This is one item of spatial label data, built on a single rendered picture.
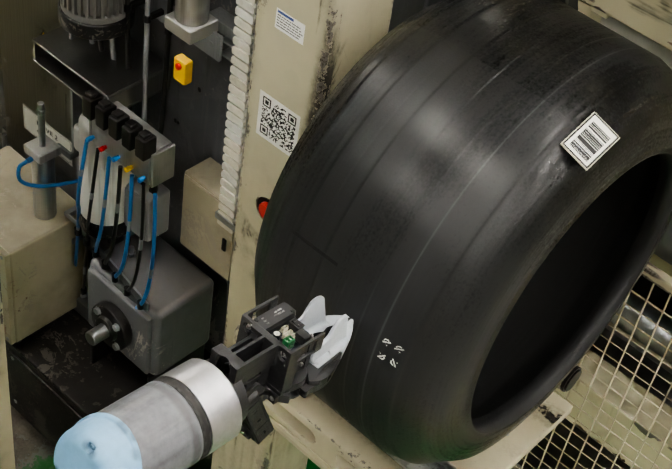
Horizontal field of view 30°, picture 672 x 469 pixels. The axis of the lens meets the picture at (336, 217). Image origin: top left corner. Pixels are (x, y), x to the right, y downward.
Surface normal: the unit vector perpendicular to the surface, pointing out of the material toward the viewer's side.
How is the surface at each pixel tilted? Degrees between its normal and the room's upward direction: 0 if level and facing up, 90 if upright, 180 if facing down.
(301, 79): 90
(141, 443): 30
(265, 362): 90
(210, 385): 15
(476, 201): 43
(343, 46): 90
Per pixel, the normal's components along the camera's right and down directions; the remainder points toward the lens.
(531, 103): -0.07, -0.57
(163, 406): 0.35, -0.65
